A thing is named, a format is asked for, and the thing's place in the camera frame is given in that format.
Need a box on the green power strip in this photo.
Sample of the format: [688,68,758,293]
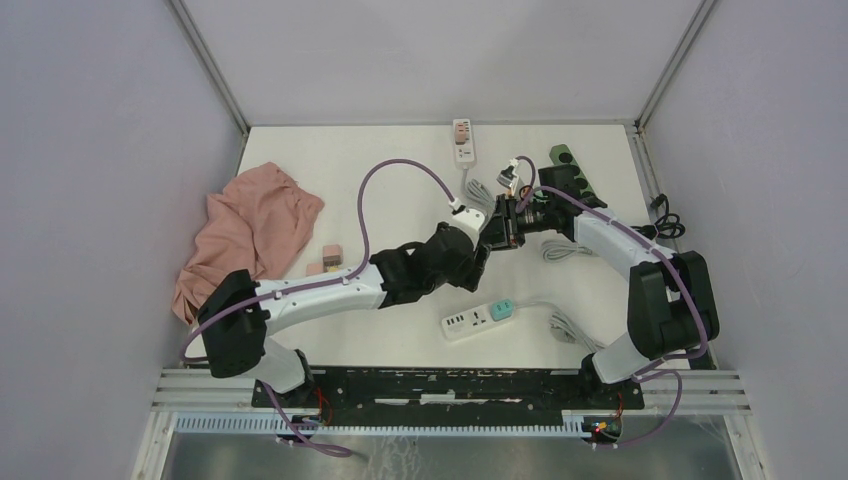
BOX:
[549,144,607,208]

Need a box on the white USB power strip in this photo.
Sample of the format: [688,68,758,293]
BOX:
[439,304,495,342]

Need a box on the teal USB adapter plug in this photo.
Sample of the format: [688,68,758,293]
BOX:
[489,299,515,323]

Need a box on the pink adapter plug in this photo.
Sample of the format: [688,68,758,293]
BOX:
[322,244,344,268]
[305,263,325,277]

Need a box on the white slim power strip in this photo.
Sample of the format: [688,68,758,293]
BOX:
[452,119,476,170]

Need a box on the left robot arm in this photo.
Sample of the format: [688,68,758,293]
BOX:
[198,222,491,407]

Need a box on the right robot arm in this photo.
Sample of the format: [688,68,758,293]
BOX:
[481,157,719,408]

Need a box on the pink adapter on white strip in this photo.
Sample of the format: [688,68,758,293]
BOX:
[453,122,469,145]

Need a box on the pink cloth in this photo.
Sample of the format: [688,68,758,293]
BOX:
[171,162,324,325]

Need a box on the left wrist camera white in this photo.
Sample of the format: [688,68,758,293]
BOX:
[448,205,487,244]

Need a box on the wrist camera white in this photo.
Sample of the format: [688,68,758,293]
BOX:
[448,205,487,244]
[496,158,525,198]

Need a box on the grey coiled cable right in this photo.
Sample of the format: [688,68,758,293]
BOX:
[540,239,598,264]

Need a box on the grey coiled cable centre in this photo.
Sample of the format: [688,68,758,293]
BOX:
[461,165,498,220]

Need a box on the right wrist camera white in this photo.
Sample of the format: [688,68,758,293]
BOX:
[496,158,525,198]

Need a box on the black coiled cable with plug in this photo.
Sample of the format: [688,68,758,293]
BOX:
[629,193,687,241]

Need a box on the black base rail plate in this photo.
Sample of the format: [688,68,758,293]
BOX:
[277,366,645,427]

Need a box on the grey coiled strip cable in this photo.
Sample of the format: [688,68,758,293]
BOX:
[513,301,607,354]

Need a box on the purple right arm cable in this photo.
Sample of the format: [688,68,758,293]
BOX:
[513,155,709,450]

